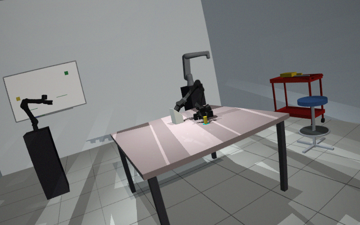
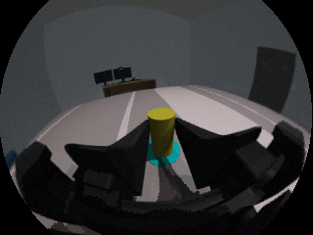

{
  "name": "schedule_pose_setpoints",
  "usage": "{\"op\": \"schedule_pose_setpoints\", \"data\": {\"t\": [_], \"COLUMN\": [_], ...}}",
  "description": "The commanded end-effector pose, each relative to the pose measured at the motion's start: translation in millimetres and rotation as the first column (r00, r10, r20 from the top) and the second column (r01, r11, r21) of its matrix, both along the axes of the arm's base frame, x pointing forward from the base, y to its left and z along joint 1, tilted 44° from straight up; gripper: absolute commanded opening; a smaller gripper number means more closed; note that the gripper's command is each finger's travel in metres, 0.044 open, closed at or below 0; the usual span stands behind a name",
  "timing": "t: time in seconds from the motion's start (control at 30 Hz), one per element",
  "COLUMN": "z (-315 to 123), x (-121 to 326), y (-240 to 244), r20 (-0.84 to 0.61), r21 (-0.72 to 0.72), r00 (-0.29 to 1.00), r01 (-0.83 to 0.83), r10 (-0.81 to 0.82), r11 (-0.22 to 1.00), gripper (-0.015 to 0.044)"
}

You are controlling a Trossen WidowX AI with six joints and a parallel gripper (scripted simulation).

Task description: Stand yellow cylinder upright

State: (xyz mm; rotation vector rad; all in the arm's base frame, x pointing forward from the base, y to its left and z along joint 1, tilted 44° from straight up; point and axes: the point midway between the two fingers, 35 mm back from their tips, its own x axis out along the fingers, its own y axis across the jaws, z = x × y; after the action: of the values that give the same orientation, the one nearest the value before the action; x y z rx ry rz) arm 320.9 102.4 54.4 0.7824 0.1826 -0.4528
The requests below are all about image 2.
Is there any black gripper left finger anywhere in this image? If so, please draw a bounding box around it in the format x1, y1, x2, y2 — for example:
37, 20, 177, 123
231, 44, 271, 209
64, 120, 150, 197

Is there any yellow cylinder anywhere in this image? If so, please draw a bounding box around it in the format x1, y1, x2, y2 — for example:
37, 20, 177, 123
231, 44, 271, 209
148, 109, 176, 158

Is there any cyan circle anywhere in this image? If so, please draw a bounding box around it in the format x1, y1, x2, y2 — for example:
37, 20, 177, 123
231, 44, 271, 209
148, 141, 180, 165

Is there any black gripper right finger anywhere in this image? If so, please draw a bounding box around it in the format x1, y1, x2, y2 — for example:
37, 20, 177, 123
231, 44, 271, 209
175, 117, 262, 191

